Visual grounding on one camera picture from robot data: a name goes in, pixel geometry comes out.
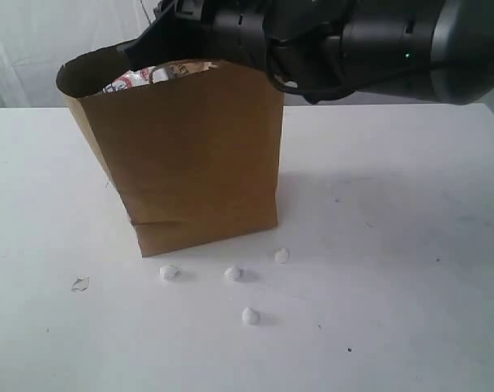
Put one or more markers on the brown paper shopping bag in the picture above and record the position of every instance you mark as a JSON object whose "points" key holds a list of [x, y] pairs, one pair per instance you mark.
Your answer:
{"points": [[194, 159]]}

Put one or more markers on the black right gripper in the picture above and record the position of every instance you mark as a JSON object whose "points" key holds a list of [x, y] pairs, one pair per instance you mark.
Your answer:
{"points": [[231, 31]]}

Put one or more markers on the small white ball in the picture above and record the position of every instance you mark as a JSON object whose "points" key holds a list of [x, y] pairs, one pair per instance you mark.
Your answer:
{"points": [[250, 316], [281, 256], [233, 273], [168, 272]]}

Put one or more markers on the spaghetti packet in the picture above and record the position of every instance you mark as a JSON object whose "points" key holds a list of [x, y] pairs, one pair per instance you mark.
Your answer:
{"points": [[163, 73]]}

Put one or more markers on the clear plastic scrap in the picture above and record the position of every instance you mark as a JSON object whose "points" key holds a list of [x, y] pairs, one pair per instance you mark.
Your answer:
{"points": [[81, 284]]}

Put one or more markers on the small white blue milk carton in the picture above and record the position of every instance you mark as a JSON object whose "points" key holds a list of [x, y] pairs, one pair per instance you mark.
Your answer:
{"points": [[129, 80]]}

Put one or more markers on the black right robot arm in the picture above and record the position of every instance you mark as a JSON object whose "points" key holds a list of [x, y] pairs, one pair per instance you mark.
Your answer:
{"points": [[440, 51]]}

